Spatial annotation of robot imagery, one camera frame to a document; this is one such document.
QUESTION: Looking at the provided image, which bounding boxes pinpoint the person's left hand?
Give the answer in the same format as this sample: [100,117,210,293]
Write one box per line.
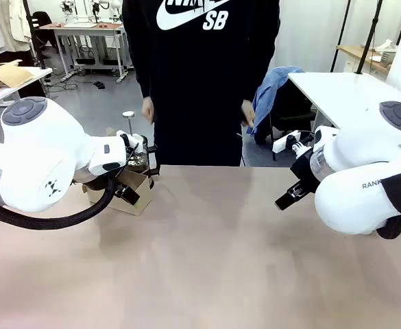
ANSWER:
[241,99,256,127]

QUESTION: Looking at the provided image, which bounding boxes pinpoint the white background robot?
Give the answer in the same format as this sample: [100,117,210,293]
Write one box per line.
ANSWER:
[58,0,123,24]

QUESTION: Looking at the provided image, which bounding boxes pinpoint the person's right forearm black sleeve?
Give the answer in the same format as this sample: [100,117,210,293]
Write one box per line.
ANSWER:
[128,44,155,101]

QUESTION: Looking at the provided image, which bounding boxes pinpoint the person's left forearm black sleeve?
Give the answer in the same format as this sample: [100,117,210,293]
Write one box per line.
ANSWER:
[245,44,280,103]

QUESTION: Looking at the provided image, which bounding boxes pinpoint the small white table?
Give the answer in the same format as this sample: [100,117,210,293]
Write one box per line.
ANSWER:
[0,66,54,111]

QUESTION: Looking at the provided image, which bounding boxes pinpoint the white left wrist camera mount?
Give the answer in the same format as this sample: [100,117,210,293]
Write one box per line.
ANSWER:
[116,130,143,154]

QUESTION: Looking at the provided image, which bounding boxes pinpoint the glass french press black handle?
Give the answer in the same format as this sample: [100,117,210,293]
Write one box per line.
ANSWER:
[121,110,161,180]

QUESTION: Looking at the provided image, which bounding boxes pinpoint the white power strip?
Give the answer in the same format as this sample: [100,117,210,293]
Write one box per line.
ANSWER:
[271,131,302,154]

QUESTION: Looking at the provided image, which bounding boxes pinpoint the person's right hand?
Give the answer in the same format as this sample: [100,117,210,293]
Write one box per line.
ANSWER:
[141,96,156,124]

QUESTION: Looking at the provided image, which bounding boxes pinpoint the blue cloth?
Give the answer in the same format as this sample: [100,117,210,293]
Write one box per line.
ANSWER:
[250,65,306,136]

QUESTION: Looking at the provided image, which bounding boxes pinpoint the large brown cardboard sheet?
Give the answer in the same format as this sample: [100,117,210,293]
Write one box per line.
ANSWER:
[0,59,34,88]

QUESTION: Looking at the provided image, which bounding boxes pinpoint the person in black hoodie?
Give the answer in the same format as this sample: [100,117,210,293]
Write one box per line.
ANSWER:
[121,0,282,167]

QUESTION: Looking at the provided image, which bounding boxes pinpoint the grey leg workbench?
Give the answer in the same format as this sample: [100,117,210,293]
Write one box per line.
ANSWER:
[38,21,131,84]

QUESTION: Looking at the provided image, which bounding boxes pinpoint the black office chair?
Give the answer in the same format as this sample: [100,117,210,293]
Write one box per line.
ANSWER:
[254,77,318,145]

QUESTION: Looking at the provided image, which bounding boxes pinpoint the large white table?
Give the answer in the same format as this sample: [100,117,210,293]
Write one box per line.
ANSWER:
[287,71,401,131]

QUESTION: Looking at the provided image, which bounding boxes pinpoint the black tripod pole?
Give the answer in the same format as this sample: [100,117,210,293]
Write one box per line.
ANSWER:
[355,0,383,75]
[330,0,352,73]
[21,0,47,70]

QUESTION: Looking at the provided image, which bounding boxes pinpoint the cream coat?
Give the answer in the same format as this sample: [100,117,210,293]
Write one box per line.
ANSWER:
[1,0,34,45]

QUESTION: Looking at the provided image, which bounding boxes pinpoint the black left arm cable sleeve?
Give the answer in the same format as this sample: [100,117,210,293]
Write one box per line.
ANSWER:
[0,173,119,231]

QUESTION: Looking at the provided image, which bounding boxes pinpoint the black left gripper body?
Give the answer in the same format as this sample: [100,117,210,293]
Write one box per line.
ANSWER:
[108,147,141,188]

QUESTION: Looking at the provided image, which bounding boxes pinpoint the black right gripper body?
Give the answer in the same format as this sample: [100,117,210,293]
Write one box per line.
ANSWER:
[290,150,321,195]

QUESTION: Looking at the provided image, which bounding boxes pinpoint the white items on shelf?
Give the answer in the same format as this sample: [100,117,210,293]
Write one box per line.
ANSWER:
[363,38,399,64]

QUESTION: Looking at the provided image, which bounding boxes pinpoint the wooden shelf board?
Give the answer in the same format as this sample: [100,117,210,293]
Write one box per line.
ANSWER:
[336,44,391,75]

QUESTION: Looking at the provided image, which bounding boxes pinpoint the floor cables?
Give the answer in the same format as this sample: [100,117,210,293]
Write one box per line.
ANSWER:
[43,72,81,93]

